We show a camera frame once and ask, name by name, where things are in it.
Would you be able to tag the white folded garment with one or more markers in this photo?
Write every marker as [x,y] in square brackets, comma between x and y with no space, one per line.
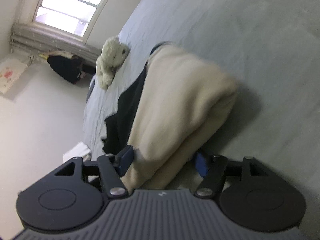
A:
[79,150]

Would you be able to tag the floral paper on wall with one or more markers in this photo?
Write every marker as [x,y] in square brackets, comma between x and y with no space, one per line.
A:
[11,70]

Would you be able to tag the dark hanging coat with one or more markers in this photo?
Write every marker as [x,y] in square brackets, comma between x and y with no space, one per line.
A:
[72,70]

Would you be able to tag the black garment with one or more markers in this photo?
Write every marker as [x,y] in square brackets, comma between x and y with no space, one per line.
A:
[119,125]

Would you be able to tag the window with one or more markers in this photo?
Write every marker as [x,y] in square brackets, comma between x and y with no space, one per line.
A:
[71,16]

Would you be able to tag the light blue bed sheet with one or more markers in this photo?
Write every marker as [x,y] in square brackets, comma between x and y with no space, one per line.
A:
[270,46]

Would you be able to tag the cream beige garment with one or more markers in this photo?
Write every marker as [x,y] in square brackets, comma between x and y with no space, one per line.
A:
[184,101]

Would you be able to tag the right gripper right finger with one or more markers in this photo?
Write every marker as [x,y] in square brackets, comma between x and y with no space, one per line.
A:
[215,169]

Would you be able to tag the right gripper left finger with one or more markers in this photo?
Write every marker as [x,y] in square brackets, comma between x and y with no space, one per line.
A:
[94,178]

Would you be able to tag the grey left curtain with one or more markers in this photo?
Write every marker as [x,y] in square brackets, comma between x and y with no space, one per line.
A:
[37,40]

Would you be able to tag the cream plush toy dog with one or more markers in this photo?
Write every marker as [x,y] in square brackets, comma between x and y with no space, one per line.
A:
[113,55]

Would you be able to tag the dark blue flat device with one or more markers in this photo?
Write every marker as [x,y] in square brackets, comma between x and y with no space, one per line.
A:
[91,87]

